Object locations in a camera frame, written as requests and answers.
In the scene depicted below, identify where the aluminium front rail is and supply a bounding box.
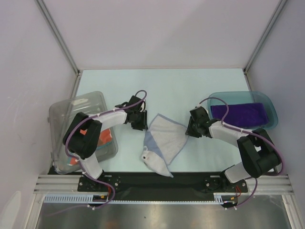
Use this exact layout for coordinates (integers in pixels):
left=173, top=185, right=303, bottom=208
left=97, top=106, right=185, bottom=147
left=34, top=175, right=294, bottom=195

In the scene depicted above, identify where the light blue paw towel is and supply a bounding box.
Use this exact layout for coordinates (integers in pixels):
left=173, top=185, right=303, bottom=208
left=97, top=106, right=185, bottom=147
left=141, top=114, right=188, bottom=177

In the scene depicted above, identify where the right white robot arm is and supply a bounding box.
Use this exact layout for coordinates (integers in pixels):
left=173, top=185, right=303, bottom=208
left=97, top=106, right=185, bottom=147
left=185, top=106, right=282, bottom=192

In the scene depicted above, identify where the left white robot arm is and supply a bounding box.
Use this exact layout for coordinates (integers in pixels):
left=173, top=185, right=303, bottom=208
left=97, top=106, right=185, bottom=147
left=62, top=95, right=148, bottom=191

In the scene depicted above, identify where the left aluminium frame post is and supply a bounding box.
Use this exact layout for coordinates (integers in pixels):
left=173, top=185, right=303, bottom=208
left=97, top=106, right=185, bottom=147
left=35, top=0, right=81, bottom=75

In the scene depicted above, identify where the orange towel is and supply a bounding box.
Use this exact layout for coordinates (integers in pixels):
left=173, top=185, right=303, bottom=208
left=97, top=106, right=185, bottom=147
left=67, top=128, right=112, bottom=166

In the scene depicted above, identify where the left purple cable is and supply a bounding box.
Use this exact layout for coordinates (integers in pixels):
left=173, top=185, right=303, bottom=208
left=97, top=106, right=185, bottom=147
left=63, top=90, right=147, bottom=210

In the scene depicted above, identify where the teal plastic tray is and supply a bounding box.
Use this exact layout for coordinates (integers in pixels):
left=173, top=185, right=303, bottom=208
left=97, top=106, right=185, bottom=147
left=207, top=91, right=278, bottom=129

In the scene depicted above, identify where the clear plastic bin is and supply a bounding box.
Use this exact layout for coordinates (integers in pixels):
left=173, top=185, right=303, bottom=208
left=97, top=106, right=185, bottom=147
left=49, top=91, right=118, bottom=175

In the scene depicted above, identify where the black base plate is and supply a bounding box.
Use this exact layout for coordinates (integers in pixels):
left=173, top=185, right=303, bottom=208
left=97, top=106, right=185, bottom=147
left=49, top=164, right=278, bottom=201

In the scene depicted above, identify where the right aluminium frame post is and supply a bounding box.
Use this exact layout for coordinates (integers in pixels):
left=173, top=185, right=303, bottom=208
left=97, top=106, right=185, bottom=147
left=245, top=0, right=288, bottom=72

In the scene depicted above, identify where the purple towel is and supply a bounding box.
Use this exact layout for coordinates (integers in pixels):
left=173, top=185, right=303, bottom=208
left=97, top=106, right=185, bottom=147
left=224, top=103, right=269, bottom=129

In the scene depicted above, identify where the white slotted cable duct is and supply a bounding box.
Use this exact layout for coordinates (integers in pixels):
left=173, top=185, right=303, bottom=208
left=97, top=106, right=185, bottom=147
left=43, top=194, right=224, bottom=205

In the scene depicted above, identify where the aluminium frame post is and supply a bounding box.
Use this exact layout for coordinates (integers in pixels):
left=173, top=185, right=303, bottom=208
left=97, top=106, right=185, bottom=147
left=245, top=0, right=288, bottom=72
left=35, top=0, right=81, bottom=75

